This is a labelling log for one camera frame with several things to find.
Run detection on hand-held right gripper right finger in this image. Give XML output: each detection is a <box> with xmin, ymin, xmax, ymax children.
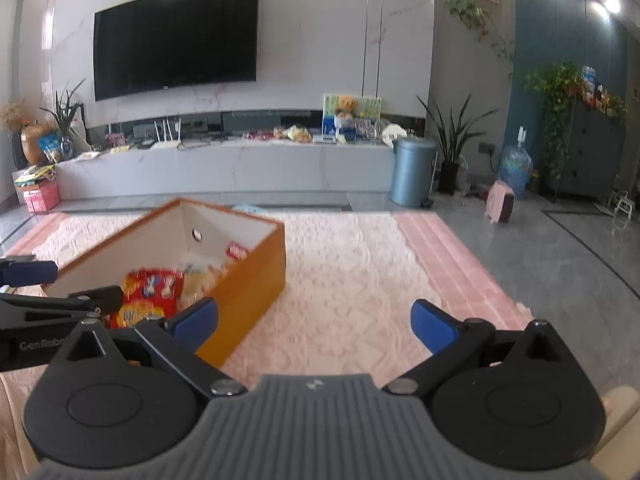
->
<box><xmin>382</xmin><ymin>298</ymin><xmax>569</xmax><ymax>396</ymax></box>

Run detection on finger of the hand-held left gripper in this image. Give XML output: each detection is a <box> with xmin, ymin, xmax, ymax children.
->
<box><xmin>0</xmin><ymin>256</ymin><xmax>60</xmax><ymax>289</ymax></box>
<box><xmin>0</xmin><ymin>285</ymin><xmax>125</xmax><ymax>320</ymax></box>

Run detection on hanging vine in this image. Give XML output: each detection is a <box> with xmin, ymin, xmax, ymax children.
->
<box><xmin>446</xmin><ymin>0</ymin><xmax>515</xmax><ymax>79</ymax></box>

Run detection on gold foil packet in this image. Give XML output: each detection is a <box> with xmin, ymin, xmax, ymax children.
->
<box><xmin>180</xmin><ymin>260</ymin><xmax>231</xmax><ymax>307</ymax></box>

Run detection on yellow snack bags on console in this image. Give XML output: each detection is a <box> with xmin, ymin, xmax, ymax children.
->
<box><xmin>274</xmin><ymin>125</ymin><xmax>312</xmax><ymax>144</ymax></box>

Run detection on white marble television console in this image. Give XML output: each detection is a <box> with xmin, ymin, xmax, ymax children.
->
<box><xmin>55</xmin><ymin>135</ymin><xmax>397</xmax><ymax>202</ymax></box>

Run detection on long-leaf plant in black pot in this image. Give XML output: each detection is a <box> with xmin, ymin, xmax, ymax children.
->
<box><xmin>416</xmin><ymin>92</ymin><xmax>501</xmax><ymax>195</ymax></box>

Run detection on white wifi router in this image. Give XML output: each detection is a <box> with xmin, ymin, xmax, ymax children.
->
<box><xmin>150</xmin><ymin>117</ymin><xmax>182</xmax><ymax>151</ymax></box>

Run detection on beige sofa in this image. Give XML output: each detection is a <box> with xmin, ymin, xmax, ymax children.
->
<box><xmin>592</xmin><ymin>384</ymin><xmax>640</xmax><ymax>462</ymax></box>

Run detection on pink checked tablecloth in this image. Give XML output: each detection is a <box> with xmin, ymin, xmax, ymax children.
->
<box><xmin>5</xmin><ymin>210</ymin><xmax>534</xmax><ymax>333</ymax></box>

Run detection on dark grey drawer cabinet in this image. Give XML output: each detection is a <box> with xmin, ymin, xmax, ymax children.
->
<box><xmin>550</xmin><ymin>100</ymin><xmax>627</xmax><ymax>202</ymax></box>

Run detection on dried flower bunch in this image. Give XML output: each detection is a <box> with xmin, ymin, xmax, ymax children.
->
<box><xmin>0</xmin><ymin>100</ymin><xmax>31</xmax><ymax>134</ymax></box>

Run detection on black television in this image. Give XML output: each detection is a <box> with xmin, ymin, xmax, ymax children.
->
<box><xmin>93</xmin><ymin>0</ymin><xmax>261</xmax><ymax>103</ymax></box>

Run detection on green plant in glass vase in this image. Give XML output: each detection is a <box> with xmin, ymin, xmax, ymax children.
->
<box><xmin>40</xmin><ymin>78</ymin><xmax>87</xmax><ymax>159</ymax></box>

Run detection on blue water jug with pump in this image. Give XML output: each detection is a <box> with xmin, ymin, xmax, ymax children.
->
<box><xmin>500</xmin><ymin>126</ymin><xmax>534</xmax><ymax>199</ymax></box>

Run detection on red snack bag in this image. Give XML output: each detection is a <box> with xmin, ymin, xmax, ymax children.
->
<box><xmin>111</xmin><ymin>268</ymin><xmax>185</xmax><ymax>329</ymax></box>

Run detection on pink space heater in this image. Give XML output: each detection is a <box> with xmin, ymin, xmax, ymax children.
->
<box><xmin>486</xmin><ymin>180</ymin><xmax>516</xmax><ymax>226</ymax></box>

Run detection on blue-grey metal trash can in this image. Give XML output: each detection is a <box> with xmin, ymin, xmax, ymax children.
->
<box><xmin>390</xmin><ymin>137</ymin><xmax>438</xmax><ymax>209</ymax></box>

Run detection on orange cardboard box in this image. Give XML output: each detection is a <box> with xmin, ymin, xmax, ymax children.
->
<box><xmin>40</xmin><ymin>197</ymin><xmax>287</xmax><ymax>368</ymax></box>

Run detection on white round hand fan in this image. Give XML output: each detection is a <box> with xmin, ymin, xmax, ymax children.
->
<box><xmin>381</xmin><ymin>124</ymin><xmax>409</xmax><ymax>149</ymax></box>

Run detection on green picture board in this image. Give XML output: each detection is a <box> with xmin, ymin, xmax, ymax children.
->
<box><xmin>322</xmin><ymin>93</ymin><xmax>384</xmax><ymax>121</ymax></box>

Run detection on trailing pothos plant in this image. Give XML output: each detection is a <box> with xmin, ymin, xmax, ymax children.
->
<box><xmin>524</xmin><ymin>62</ymin><xmax>584</xmax><ymax>182</ymax></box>

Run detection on brown round vase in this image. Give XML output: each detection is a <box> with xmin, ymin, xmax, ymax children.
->
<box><xmin>20</xmin><ymin>124</ymin><xmax>56</xmax><ymax>165</ymax></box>

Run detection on pink storage box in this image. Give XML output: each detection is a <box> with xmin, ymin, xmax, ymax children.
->
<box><xmin>24</xmin><ymin>181</ymin><xmax>61</xmax><ymax>214</ymax></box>

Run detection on small white stool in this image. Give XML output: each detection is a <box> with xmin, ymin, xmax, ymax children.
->
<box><xmin>607</xmin><ymin>190</ymin><xmax>640</xmax><ymax>221</ymax></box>

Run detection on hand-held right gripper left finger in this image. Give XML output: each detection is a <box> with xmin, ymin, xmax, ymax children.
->
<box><xmin>57</xmin><ymin>296</ymin><xmax>248</xmax><ymax>398</ymax></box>

